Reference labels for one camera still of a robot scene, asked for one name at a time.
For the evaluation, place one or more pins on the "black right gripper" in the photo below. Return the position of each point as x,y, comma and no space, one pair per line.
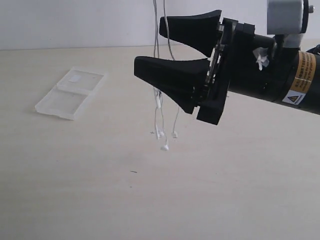
184,80

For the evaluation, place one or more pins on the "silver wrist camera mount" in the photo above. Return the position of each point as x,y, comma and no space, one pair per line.
288,18

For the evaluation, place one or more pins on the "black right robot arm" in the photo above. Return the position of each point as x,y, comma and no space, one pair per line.
268,71

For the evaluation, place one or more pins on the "clear plastic storage box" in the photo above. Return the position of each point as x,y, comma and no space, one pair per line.
71,95

